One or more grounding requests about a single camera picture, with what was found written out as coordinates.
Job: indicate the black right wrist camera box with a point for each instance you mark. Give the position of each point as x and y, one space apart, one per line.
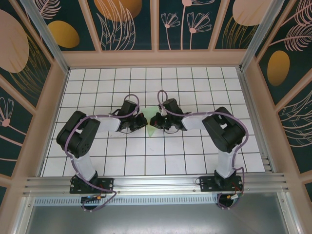
157 122

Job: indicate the small black circuit board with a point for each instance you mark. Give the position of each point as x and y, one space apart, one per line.
90 198

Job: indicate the long aluminium mounting rail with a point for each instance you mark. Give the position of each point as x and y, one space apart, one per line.
156 182

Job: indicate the pink circle gold leaves panel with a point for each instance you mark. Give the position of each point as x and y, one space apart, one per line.
243 36

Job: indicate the single flower wall panel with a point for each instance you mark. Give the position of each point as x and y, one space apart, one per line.
14 126

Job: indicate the grey metal sheet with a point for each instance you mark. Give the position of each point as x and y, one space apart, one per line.
156 219

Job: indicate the aluminium side rail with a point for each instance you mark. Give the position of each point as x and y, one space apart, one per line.
248 97

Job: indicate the wide feathers yellow oval panel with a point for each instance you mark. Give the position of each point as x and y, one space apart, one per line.
297 61

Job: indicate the pink leaf outlines wall panel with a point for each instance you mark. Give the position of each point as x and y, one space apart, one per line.
297 126

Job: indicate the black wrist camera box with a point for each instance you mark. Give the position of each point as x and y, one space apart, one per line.
157 122
141 120

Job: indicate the pink flowers wall panel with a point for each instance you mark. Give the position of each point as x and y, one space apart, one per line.
175 39

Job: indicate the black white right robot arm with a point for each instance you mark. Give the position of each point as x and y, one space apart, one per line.
195 122

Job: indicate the light green paper sheet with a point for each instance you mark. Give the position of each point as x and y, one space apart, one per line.
148 112

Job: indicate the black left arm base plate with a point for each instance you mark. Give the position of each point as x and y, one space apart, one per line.
107 185

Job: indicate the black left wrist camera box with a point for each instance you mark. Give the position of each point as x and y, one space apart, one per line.
141 120

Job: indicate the aluminium corner post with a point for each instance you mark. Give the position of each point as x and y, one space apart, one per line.
46 36
263 36

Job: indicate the orange circle leaves wall panel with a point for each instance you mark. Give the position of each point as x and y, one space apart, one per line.
143 31

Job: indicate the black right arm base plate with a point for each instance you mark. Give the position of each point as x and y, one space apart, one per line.
207 184

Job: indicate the big pink oval wall panel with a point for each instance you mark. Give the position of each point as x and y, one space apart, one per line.
14 41

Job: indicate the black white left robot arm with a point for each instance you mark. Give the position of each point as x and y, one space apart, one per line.
109 123

